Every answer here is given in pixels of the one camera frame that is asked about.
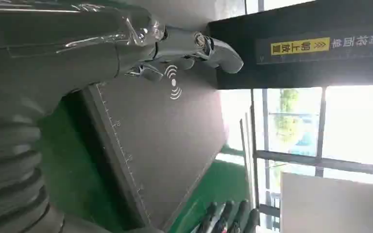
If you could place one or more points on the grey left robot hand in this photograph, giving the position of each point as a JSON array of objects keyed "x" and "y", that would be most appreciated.
[{"x": 61, "y": 48}]

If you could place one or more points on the grey window frame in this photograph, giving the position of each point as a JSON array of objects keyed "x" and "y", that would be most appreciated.
[{"x": 315, "y": 159}]

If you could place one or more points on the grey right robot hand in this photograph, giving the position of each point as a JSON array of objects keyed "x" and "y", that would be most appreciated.
[{"x": 228, "y": 218}]

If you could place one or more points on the grey weighing platform with ruler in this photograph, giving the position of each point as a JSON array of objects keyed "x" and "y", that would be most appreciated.
[{"x": 160, "y": 141}]

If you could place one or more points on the ribbed grey left robot arm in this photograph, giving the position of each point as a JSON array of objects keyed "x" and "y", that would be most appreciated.
[{"x": 9, "y": 180}]

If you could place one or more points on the white panel board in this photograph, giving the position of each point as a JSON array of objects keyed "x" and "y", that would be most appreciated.
[{"x": 334, "y": 205}]

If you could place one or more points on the black scanner machine housing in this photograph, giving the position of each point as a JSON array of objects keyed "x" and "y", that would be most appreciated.
[{"x": 302, "y": 45}]

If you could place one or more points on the yellow warning label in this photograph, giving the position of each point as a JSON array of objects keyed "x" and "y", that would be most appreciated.
[{"x": 299, "y": 46}]

